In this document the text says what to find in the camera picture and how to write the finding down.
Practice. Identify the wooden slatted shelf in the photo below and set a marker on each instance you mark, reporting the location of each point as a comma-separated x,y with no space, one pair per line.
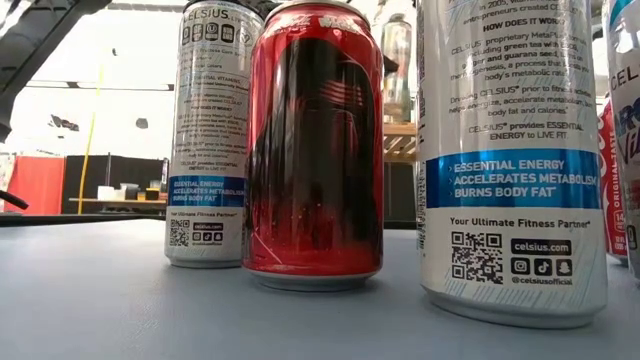
400,131

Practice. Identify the red Star Wars cola can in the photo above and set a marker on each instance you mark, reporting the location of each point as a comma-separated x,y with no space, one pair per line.
315,150

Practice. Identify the white box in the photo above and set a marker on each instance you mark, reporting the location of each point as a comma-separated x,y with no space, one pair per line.
107,192

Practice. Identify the black cup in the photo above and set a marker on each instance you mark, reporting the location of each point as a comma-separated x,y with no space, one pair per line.
131,191

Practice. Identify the red partition panel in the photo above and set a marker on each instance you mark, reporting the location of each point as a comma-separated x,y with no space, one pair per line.
35,185

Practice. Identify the white Celsius can yellow band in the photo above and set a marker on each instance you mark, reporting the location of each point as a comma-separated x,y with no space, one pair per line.
402,60

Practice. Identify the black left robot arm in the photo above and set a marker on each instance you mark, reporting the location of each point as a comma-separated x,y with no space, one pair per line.
30,45

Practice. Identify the wooden desk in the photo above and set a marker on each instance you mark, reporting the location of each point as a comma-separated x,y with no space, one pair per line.
125,200

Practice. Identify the round dark wall fixture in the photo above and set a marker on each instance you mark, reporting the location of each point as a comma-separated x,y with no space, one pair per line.
142,123

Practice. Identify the yellow black box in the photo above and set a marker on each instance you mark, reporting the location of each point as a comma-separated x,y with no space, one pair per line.
152,194

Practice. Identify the white Celsius can blue band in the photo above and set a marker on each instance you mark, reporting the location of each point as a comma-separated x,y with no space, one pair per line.
631,125
210,125
510,125

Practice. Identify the dark wall-mounted device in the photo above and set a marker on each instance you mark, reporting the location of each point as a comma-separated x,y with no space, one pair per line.
65,124

